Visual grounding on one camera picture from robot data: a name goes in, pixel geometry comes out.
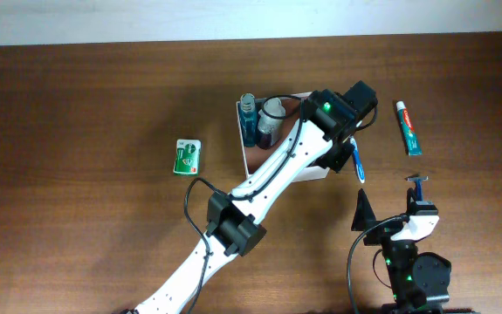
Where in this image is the white cardboard box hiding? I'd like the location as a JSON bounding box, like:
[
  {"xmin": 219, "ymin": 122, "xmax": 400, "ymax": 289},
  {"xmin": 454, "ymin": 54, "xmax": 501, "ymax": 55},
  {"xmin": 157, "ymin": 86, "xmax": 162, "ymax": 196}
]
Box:
[{"xmin": 235, "ymin": 92, "xmax": 329, "ymax": 182}]

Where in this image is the clear purple sanitizer bottle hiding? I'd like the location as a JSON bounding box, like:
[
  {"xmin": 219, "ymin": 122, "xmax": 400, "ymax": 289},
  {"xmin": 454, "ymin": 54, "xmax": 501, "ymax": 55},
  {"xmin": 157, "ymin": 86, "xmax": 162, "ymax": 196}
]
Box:
[{"xmin": 257, "ymin": 98, "xmax": 285, "ymax": 149}]

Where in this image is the teal mouthwash bottle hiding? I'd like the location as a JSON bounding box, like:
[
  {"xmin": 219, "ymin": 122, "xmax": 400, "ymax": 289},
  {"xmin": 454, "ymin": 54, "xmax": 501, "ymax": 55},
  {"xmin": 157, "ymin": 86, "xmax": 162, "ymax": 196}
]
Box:
[{"xmin": 238, "ymin": 93, "xmax": 258, "ymax": 147}]

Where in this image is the green white soap packet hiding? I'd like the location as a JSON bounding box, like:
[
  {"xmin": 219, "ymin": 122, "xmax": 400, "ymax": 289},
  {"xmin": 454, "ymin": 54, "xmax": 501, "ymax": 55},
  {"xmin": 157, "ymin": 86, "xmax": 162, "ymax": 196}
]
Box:
[{"xmin": 173, "ymin": 139, "xmax": 202, "ymax": 176}]

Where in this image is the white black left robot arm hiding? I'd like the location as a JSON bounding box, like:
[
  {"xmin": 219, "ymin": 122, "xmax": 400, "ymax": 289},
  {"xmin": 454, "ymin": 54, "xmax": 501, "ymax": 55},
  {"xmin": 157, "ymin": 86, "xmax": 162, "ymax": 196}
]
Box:
[{"xmin": 133, "ymin": 81, "xmax": 378, "ymax": 314}]

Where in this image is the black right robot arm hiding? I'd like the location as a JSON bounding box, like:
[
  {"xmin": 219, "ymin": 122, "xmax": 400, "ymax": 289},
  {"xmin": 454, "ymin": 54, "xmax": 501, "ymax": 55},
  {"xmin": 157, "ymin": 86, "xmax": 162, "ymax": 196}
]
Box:
[{"xmin": 346, "ymin": 188, "xmax": 451, "ymax": 314}]

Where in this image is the blue disposable razor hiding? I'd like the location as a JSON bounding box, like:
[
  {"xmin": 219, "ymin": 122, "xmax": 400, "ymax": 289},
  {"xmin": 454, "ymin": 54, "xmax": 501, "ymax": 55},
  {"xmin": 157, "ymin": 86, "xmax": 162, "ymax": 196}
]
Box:
[{"xmin": 406, "ymin": 174, "xmax": 429, "ymax": 201}]

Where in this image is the blue white toothbrush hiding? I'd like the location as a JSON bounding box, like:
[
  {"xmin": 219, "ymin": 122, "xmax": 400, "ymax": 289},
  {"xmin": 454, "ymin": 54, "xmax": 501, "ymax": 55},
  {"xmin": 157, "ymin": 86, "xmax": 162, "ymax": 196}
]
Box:
[{"xmin": 350, "ymin": 136, "xmax": 366, "ymax": 184}]

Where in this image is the green red toothpaste tube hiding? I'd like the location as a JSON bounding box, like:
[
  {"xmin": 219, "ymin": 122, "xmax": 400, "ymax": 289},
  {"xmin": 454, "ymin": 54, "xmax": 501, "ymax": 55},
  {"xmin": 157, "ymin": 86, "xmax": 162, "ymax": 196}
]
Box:
[{"xmin": 396, "ymin": 101, "xmax": 423, "ymax": 156}]

